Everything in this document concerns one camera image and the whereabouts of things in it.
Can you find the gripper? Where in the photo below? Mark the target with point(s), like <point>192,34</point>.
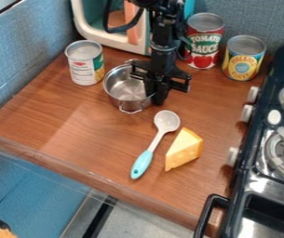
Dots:
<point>164,69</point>

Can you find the silver pot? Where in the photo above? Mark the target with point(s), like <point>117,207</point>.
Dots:
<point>125,89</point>

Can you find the yellow toy cheese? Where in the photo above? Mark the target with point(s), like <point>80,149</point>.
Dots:
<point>183,148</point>

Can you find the red tomato can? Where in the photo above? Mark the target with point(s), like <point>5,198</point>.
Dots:
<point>204,40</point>

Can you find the white can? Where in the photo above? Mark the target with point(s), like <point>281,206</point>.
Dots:
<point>85,63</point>

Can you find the toy microwave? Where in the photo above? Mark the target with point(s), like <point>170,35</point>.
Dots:
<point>98,28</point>

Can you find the yellow pineapple can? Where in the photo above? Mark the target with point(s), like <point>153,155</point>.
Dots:
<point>242,59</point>

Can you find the toy stove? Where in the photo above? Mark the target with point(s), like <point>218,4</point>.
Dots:
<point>272,145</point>

